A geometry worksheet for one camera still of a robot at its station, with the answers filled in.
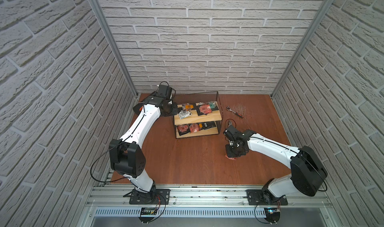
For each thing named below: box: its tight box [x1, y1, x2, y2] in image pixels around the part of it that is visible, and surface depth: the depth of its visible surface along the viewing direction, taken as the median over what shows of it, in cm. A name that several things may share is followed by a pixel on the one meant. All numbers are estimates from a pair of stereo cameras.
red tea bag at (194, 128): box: [189, 124, 200, 133], surface depth 99 cm
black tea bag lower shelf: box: [202, 121, 216, 130], surface depth 102 cm
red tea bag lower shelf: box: [177, 125, 189, 133], surface depth 99 cm
